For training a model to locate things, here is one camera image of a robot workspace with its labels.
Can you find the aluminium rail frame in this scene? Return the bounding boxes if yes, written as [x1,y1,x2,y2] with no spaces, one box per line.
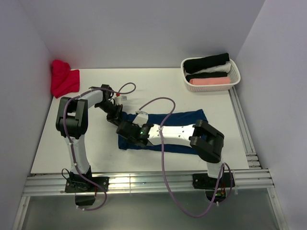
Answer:
[13,88,288,230]

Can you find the top black rolled shirt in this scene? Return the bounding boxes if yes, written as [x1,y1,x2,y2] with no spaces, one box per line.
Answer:
[183,53,230,74]

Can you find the blue Mickey Mouse t-shirt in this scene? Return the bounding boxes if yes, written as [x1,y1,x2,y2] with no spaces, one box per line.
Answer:
[118,109,208,155]

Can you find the red t-shirt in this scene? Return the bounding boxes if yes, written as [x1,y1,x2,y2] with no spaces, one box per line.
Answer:
[51,60,80,98]

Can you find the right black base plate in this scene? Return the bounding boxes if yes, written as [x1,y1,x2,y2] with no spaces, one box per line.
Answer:
[192,172,236,190]

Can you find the lower black rolled shirt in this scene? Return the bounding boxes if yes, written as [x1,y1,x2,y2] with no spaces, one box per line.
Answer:
[185,72,228,82]

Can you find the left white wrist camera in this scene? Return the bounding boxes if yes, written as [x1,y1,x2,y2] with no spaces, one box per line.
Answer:
[114,94,127,105]

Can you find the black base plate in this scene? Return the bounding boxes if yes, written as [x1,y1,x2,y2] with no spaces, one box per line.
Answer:
[64,176,109,193]
[192,172,236,190]

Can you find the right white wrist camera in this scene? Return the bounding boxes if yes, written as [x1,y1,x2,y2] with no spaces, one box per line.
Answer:
[133,111,148,127]

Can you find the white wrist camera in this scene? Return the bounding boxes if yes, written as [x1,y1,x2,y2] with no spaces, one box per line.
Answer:
[133,111,148,127]
[114,94,127,105]

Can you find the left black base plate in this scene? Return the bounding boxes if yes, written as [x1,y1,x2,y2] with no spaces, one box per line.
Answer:
[64,176,109,193]

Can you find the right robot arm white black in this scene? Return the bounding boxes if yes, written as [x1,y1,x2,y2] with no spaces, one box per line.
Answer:
[117,120,224,187]

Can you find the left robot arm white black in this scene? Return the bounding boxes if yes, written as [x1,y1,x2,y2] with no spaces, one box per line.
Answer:
[56,84,123,191]

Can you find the white rolled shirt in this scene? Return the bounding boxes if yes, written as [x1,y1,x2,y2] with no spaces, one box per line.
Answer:
[196,61,232,73]

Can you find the white plastic basket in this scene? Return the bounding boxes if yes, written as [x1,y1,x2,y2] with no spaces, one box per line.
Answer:
[180,57,241,92]

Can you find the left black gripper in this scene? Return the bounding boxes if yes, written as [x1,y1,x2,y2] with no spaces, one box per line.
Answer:
[95,101,123,126]

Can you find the pink rolled shirt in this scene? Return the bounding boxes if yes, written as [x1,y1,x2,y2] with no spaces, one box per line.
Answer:
[189,76,232,86]

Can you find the black rolled shirt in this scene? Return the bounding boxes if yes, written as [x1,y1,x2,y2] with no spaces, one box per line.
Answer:
[183,53,230,74]
[185,72,228,82]

